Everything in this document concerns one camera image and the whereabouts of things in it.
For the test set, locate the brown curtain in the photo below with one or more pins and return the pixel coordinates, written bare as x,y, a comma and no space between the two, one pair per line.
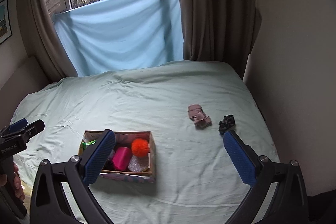
39,29
218,8

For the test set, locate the round silver glitter pad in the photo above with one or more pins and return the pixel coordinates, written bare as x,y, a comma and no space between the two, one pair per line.
137,165

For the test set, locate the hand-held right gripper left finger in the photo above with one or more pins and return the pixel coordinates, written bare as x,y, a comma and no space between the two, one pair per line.
99,158

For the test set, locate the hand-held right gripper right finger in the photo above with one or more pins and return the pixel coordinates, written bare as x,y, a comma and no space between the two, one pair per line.
239,157

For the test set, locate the pink zip case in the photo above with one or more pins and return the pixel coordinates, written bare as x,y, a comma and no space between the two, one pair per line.
122,159

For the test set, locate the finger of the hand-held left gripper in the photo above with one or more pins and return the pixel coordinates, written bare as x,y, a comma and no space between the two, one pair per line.
18,124
32,128

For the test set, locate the pink-grey folded socks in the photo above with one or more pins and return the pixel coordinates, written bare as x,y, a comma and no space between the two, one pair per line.
199,116

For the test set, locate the green wipes packet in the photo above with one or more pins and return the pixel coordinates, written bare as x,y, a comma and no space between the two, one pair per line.
87,144

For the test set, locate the pale green bed sheet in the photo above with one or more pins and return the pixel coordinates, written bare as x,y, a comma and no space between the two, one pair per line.
147,98

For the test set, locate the white headboard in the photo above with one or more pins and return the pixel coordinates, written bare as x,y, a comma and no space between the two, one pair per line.
23,79

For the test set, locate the dark patterned scrunchie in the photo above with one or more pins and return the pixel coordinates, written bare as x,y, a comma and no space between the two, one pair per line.
227,121

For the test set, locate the person's left hand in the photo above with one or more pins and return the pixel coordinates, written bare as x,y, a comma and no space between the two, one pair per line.
19,184

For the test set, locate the yellow patterned cloth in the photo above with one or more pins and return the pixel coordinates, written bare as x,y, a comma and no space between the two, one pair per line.
26,188

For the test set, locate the framed wall poster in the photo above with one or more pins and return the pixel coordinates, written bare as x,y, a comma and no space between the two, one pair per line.
4,22

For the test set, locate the patterned cardboard box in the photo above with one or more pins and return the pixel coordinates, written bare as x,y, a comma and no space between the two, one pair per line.
126,178

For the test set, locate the orange fluffy pompom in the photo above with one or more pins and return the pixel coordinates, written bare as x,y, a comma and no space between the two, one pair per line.
140,148

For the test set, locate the light blue hanging sheet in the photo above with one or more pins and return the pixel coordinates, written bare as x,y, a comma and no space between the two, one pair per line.
118,29

